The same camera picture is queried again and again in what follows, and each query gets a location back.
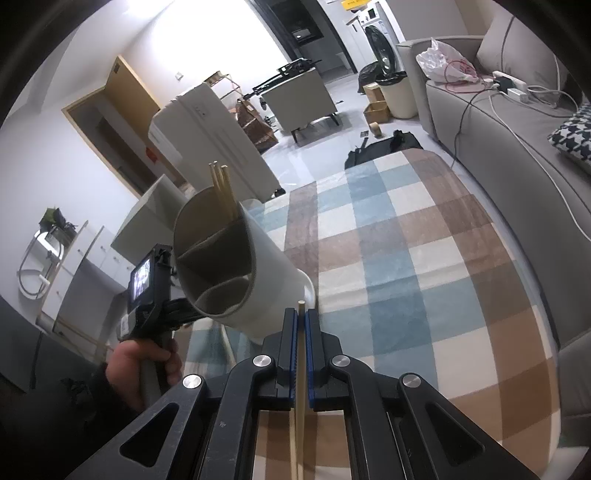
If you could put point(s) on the white power strip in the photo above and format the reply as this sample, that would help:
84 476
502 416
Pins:
510 79

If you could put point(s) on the black garbage bag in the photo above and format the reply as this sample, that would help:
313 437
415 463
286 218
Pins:
369 76

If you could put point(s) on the person's left forearm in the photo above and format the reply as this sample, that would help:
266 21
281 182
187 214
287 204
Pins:
104 406

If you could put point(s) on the checkered blue brown tablecloth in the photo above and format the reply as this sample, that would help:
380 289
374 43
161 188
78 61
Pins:
406 277

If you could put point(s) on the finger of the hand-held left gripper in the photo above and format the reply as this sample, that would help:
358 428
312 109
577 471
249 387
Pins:
182 314

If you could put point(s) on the pale bamboo chopstick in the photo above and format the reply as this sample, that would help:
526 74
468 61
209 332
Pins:
299 438
223 189
229 189
219 189

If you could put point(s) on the white red plastic bag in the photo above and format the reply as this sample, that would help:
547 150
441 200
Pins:
443 62

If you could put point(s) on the white grey-lined cutlery holder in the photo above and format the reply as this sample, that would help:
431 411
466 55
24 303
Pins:
272 277

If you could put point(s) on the beige trash bin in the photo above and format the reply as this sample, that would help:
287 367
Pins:
399 99

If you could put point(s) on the white knobbed cabinet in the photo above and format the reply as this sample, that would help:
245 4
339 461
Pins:
83 277

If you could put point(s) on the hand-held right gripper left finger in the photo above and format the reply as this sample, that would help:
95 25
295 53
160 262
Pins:
292 360

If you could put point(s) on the round white hoop mirror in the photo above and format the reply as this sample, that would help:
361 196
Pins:
32 272

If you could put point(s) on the grey sofa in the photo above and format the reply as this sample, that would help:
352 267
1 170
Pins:
498 152

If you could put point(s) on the small green plant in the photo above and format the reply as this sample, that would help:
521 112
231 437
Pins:
55 221

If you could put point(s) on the person's left hand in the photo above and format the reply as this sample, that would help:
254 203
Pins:
124 369

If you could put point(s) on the black floor bag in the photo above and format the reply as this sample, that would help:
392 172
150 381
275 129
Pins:
383 147

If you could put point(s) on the open cardboard box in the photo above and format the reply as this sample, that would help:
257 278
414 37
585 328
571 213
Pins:
374 92
377 113

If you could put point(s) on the grey cabinet with legs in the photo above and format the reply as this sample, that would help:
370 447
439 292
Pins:
300 99

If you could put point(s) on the houndstooth throw pillow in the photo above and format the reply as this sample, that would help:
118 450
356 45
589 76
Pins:
575 136

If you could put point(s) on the grey sofa cushion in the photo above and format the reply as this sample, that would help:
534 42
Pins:
517 50

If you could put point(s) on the small white carton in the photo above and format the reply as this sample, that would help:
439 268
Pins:
147 221

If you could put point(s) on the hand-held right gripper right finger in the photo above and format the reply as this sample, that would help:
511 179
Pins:
309 360

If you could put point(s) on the white charger block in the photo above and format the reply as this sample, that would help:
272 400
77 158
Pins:
518 93

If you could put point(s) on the brown tape roll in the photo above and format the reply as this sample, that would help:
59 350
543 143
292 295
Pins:
376 129

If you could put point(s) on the wooden door frame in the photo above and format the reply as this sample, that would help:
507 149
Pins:
115 87

